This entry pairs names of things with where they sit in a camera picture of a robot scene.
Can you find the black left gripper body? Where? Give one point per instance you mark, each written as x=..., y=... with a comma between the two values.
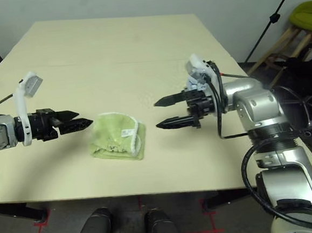
x=41, y=125

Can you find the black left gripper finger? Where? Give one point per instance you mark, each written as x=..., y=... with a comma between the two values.
x=74, y=125
x=64, y=115

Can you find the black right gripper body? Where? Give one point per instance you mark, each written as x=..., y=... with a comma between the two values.
x=202, y=106

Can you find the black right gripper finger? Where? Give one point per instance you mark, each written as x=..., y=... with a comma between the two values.
x=178, y=123
x=172, y=100

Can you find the green towel with white trim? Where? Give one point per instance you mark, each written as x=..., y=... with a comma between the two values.
x=111, y=130

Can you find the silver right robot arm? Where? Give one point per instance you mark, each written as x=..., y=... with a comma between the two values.
x=257, y=103

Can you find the light blue folded towel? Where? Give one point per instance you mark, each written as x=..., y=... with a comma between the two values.
x=194, y=86

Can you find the black table base foot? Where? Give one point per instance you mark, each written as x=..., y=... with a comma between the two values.
x=20, y=212
x=227, y=200

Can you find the dark robot left foot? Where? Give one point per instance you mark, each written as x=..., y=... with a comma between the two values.
x=94, y=226

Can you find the dark robot foot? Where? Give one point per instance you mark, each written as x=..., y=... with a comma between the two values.
x=162, y=226
x=94, y=226

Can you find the black office chair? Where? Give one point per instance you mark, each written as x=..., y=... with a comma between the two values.
x=304, y=83

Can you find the dark robot right foot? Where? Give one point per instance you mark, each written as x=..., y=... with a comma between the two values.
x=162, y=226

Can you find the wooden stool green cushion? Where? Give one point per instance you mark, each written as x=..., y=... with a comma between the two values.
x=308, y=15

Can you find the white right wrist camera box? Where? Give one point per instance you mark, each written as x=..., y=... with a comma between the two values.
x=198, y=67

